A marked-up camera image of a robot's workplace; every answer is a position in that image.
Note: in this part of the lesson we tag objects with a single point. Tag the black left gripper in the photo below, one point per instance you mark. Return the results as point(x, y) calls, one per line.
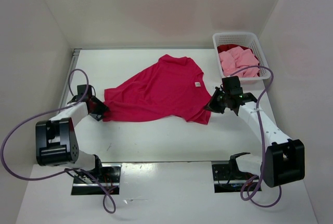
point(98, 108)

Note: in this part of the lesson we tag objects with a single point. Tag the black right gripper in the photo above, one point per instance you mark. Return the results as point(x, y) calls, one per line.
point(215, 102)

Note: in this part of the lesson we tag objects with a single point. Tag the magenta t shirt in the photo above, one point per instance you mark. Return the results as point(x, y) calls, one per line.
point(170, 87)

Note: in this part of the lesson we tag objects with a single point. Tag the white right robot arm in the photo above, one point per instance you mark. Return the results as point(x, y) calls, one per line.
point(283, 159)

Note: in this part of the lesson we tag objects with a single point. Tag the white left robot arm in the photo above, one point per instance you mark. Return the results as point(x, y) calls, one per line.
point(56, 142)

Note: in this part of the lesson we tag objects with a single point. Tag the light pink t shirt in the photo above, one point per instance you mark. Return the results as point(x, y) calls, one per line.
point(239, 62)

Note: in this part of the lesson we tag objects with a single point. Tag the dark red t shirt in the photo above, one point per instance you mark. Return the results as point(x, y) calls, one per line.
point(229, 47)

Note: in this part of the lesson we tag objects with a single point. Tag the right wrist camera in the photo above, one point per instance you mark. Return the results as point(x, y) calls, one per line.
point(231, 85)

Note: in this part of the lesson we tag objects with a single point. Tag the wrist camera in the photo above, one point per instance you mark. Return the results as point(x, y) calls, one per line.
point(81, 90)
point(231, 85)

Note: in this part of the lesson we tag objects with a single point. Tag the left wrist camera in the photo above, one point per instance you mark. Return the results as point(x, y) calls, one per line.
point(81, 90)

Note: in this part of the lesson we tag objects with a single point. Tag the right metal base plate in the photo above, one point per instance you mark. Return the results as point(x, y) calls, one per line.
point(225, 181)

